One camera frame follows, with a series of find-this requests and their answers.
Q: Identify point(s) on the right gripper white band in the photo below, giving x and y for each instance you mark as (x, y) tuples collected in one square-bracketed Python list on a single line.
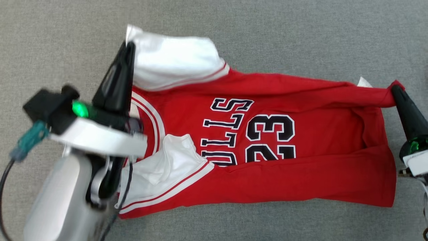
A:
[(418, 157)]

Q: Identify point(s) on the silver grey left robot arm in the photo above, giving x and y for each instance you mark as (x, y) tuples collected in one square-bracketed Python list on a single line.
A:
[(60, 201)]

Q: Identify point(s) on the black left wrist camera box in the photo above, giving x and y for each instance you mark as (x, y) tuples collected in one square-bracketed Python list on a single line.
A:
[(50, 107)]

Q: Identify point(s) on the red Bulls 23 jersey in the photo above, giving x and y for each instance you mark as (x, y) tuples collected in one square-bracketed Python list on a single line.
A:
[(301, 174)]

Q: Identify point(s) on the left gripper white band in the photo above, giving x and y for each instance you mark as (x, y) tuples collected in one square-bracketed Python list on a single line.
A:
[(100, 139)]

